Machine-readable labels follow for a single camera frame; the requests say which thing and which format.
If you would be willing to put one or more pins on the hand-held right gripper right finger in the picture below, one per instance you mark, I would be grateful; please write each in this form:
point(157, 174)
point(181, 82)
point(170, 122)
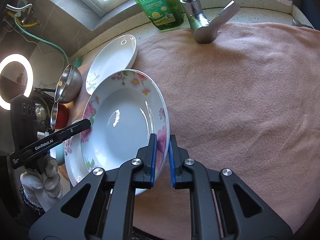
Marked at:
point(172, 162)

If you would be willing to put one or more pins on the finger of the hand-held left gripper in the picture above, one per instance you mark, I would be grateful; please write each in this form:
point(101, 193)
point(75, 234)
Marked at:
point(77, 127)

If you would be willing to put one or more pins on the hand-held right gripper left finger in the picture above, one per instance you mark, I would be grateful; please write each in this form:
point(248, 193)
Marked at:
point(153, 161)

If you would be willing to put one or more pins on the stainless steel bowl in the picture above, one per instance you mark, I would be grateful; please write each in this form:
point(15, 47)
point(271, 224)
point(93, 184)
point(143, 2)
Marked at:
point(62, 116)
point(71, 82)

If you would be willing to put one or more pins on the floral rim plate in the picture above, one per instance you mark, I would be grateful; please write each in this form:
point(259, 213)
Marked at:
point(73, 166)

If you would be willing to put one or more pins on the pink floral deep plate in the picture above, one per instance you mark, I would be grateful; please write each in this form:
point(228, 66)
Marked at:
point(120, 130)

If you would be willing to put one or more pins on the white plate with grey print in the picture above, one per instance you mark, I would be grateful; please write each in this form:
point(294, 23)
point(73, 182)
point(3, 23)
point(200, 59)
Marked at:
point(112, 57)

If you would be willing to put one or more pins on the person's left forearm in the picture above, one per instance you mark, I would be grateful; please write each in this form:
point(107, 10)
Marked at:
point(31, 205)

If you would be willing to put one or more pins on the person's left hand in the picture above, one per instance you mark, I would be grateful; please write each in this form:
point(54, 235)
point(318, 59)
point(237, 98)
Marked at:
point(47, 180)

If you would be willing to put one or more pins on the light blue bowl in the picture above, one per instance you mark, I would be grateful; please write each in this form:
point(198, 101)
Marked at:
point(60, 156)

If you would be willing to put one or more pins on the teal plastic item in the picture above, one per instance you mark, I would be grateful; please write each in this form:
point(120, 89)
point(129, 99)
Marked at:
point(78, 63)

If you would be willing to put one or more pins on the pink towel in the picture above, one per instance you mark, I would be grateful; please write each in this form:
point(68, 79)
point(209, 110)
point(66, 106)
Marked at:
point(237, 105)

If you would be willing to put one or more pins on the chrome faucet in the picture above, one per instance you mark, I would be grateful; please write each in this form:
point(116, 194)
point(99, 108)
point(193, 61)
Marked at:
point(200, 22)

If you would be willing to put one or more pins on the green dish soap bottle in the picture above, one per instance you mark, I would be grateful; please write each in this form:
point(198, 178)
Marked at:
point(160, 2)

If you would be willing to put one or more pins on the metal wall valve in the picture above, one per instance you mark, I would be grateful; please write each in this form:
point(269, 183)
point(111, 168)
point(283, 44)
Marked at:
point(23, 17)

